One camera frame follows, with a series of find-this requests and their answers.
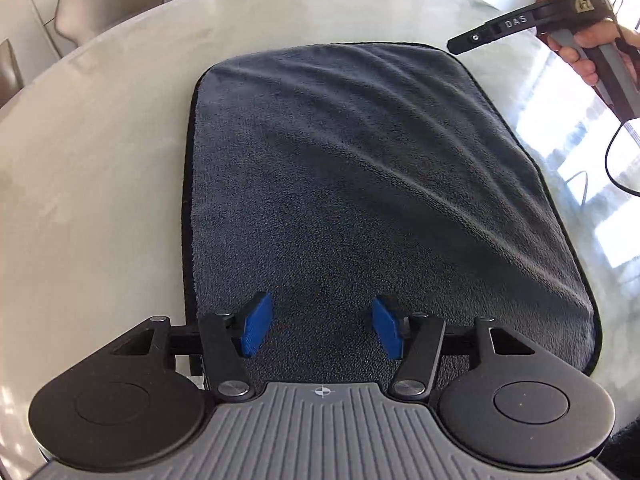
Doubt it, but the brown chair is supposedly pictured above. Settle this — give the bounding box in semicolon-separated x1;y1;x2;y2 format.
0;37;24;107

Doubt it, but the person's right hand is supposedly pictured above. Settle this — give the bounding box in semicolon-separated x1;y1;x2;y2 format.
547;20;640;87

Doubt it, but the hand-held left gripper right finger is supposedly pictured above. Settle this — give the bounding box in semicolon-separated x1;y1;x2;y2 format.
371;295;547;402

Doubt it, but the dark grey towel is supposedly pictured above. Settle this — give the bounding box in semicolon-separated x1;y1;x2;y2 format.
182;40;601;392

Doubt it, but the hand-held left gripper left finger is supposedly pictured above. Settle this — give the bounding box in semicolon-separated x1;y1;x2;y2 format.
98;291;275;403

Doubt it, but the black cable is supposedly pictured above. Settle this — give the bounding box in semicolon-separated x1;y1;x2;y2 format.
604;119;640;197

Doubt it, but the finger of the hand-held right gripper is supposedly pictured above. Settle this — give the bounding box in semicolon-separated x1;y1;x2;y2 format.
447;0;564;55

